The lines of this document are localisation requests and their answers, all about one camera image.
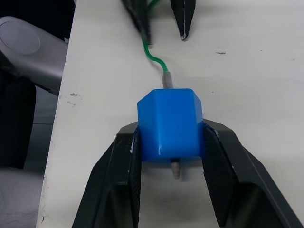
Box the blue block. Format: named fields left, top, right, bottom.
left=137, top=87, right=206, bottom=165

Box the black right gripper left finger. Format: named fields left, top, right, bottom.
left=71, top=121, right=143, bottom=228

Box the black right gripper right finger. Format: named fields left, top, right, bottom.
left=201, top=119, right=304, bottom=228

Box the green lace with wooden needle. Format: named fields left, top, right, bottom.
left=141, top=0, right=182, bottom=180

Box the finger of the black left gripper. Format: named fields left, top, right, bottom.
left=170, top=0, right=197, bottom=41
left=122, top=0, right=154, bottom=47

